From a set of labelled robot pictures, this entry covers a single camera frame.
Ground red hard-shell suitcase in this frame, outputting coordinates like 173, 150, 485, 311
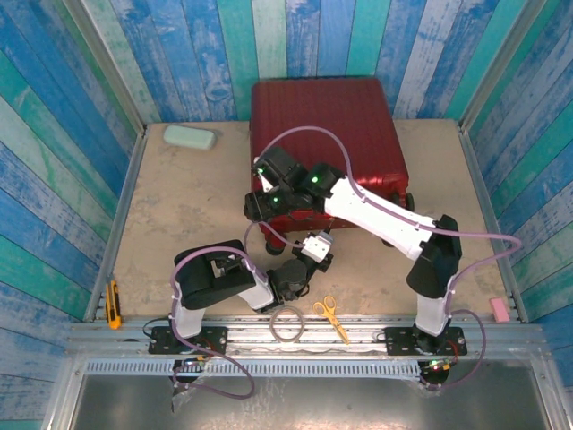
249, 76, 415, 257

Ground clear tape roll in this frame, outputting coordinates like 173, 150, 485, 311
269, 306, 306, 344

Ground mint green sponge block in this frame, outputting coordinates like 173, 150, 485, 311
162, 125, 218, 151

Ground steel sheet panel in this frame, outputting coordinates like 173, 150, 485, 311
71, 374, 552, 430

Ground yellow utility knife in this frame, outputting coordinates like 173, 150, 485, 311
105, 279, 123, 331

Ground pink rectangular block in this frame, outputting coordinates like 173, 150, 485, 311
489, 297, 510, 323

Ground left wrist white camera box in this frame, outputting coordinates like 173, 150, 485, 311
302, 231, 335, 263

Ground yellow-handled scissors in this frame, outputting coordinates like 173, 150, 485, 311
312, 295, 350, 346

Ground aluminium mounting rail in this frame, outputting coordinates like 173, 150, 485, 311
66, 314, 545, 360

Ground white slotted cable duct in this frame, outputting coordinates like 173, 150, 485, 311
84, 360, 422, 378

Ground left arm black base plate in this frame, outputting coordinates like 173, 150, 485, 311
148, 326, 228, 356

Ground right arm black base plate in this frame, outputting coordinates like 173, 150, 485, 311
385, 326, 467, 357

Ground aluminium table side rail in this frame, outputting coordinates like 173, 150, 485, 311
457, 125, 529, 323
84, 129, 150, 323

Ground aluminium frame post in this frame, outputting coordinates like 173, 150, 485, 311
62, 0, 149, 138
459, 0, 545, 133

